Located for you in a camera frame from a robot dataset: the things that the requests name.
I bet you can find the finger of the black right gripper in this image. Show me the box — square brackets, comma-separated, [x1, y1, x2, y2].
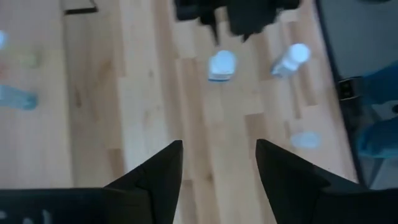
[173, 0, 226, 46]
[226, 0, 301, 44]

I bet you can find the wooden shelf with black frame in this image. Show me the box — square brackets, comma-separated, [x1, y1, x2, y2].
[0, 0, 99, 190]

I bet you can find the white bottle with blue label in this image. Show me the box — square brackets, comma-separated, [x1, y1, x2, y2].
[269, 42, 312, 78]
[206, 49, 238, 83]

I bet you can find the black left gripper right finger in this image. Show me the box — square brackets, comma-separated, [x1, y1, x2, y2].
[255, 138, 398, 224]

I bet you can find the translucent white plastic bottle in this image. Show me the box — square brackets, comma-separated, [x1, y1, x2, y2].
[290, 130, 323, 150]

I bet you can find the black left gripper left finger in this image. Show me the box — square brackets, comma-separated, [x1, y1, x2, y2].
[0, 139, 184, 224]

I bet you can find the translucent blue bottle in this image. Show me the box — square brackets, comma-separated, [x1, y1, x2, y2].
[0, 84, 39, 111]

